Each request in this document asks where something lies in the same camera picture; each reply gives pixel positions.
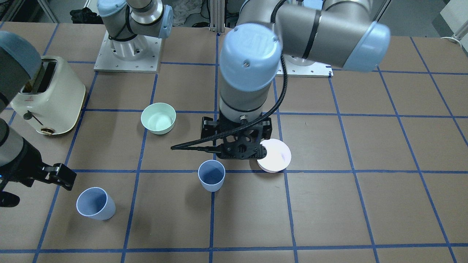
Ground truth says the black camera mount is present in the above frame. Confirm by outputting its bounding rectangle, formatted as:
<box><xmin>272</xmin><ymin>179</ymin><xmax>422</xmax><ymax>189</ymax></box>
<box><xmin>171</xmin><ymin>118</ymin><xmax>272</xmax><ymax>160</ymax></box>

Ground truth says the aluminium frame post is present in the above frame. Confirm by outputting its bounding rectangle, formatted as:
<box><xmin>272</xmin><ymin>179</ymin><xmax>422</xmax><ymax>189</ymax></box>
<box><xmin>209</xmin><ymin>0</ymin><xmax>226</xmax><ymax>35</ymax></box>

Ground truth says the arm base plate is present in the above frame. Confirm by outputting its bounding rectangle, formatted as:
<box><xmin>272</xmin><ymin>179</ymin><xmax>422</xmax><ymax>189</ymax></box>
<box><xmin>284</xmin><ymin>55</ymin><xmax>334</xmax><ymax>78</ymax></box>
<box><xmin>94</xmin><ymin>32</ymin><xmax>164</xmax><ymax>73</ymax></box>

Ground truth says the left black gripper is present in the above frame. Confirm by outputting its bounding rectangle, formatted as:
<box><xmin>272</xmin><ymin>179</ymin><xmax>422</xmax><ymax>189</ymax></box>
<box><xmin>200</xmin><ymin>113</ymin><xmax>272</xmax><ymax>146</ymax></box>

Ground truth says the blue cup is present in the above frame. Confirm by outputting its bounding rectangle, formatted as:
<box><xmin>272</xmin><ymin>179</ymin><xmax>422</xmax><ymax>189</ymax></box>
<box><xmin>76</xmin><ymin>187</ymin><xmax>116</xmax><ymax>220</ymax></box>
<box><xmin>197</xmin><ymin>160</ymin><xmax>226</xmax><ymax>193</ymax></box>

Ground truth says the mint green bowl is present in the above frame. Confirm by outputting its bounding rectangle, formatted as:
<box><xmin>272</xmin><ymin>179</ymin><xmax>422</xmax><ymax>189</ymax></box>
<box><xmin>140</xmin><ymin>103</ymin><xmax>177</xmax><ymax>135</ymax></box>

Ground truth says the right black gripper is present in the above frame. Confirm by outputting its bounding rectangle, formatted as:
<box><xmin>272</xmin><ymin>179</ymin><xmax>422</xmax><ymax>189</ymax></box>
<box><xmin>0</xmin><ymin>146</ymin><xmax>77</xmax><ymax>208</ymax></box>

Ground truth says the cream toaster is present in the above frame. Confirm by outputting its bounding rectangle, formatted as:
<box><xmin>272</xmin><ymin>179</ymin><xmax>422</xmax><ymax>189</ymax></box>
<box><xmin>11</xmin><ymin>56</ymin><xmax>86</xmax><ymax>135</ymax></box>

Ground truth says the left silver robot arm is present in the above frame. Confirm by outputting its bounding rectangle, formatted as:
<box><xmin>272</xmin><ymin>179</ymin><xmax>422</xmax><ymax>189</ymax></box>
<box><xmin>200</xmin><ymin>0</ymin><xmax>391</xmax><ymax>142</ymax></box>

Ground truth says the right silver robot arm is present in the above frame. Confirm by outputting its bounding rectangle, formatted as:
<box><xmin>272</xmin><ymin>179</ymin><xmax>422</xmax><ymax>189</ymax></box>
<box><xmin>1</xmin><ymin>0</ymin><xmax>174</xmax><ymax>207</ymax></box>

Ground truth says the pink bowl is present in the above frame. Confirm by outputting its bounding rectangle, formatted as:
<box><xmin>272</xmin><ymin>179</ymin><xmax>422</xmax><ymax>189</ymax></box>
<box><xmin>257</xmin><ymin>138</ymin><xmax>291</xmax><ymax>173</ymax></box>

